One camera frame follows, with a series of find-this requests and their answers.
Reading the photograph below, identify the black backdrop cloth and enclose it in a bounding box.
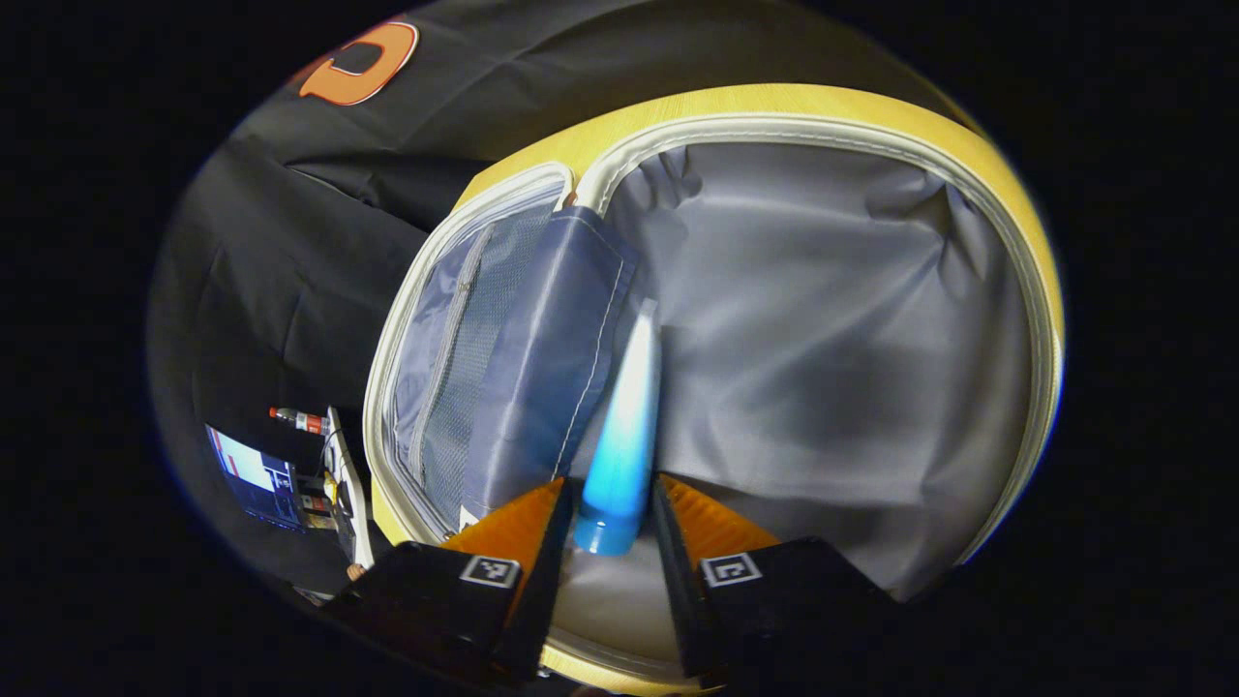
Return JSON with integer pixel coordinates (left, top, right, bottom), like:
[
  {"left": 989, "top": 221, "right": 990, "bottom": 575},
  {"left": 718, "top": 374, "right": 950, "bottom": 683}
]
[{"left": 147, "top": 0, "right": 969, "bottom": 591}]

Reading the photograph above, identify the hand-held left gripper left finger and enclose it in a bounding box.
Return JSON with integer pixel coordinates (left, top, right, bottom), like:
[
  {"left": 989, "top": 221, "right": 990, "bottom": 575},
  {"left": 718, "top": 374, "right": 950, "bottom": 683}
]
[{"left": 324, "top": 476, "right": 572, "bottom": 688}]

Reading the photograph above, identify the white board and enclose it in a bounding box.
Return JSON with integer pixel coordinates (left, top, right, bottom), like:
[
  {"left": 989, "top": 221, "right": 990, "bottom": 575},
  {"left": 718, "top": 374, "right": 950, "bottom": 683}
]
[{"left": 324, "top": 407, "right": 377, "bottom": 570}]

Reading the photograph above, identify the computer monitor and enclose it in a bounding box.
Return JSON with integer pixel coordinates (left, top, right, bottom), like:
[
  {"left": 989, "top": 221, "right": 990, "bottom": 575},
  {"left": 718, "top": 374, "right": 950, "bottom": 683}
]
[{"left": 205, "top": 424, "right": 306, "bottom": 531}]

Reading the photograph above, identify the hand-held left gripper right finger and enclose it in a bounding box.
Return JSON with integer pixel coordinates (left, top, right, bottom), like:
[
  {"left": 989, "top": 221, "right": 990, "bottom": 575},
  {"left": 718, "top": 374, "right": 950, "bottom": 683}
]
[{"left": 650, "top": 472, "right": 901, "bottom": 679}]

